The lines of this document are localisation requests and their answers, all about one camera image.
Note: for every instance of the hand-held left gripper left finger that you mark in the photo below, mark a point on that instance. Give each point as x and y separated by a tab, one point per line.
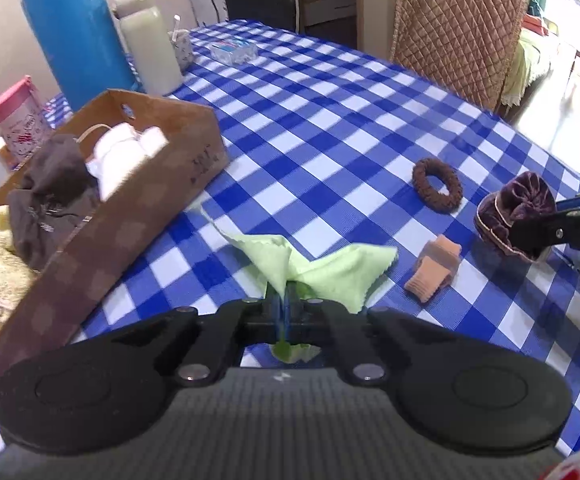
276	312

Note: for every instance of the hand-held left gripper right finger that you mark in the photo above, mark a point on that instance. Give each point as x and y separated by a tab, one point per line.
292	312

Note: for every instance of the purple velvet scrunchie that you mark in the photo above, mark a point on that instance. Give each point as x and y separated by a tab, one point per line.
515	200

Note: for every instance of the light green cloth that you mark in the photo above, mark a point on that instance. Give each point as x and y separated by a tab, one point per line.
320	265

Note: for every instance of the cardboard box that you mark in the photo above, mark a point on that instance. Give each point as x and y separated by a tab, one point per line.
160	195

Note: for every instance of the white towel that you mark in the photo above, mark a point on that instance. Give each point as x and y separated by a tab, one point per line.
115	160

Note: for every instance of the dark brown cloth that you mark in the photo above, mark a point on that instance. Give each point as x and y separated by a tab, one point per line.
50	200

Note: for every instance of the peach knit band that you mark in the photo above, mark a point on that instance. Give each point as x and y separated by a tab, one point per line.
432	270

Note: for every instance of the brown scrunchie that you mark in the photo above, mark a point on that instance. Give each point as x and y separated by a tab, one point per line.
420	180

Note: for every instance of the yellow-green fringed cloth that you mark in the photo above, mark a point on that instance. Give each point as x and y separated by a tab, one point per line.
527	70

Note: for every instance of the blue checked tablecloth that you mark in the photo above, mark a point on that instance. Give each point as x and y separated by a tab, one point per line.
345	135

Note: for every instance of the brown quilted chair cover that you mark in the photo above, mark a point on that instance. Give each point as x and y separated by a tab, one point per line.
455	25

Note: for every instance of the red and white object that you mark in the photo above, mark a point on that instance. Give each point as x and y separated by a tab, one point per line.
577	462

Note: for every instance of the tissue packet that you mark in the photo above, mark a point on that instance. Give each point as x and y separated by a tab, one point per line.
232	51

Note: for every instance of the small patterned cup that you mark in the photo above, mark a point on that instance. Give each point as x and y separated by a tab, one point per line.
182	52

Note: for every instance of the cream thermos bottle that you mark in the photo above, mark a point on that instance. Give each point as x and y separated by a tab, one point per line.
150	45

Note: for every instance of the white spoon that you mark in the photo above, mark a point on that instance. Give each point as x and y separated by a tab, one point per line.
176	25

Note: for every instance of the wooden cabinet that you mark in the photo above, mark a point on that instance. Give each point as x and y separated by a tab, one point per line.
327	5

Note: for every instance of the pink lidded cup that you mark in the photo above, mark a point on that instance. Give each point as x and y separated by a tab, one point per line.
17	120

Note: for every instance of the blue thermos jug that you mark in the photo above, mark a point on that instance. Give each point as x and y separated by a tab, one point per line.
75	35

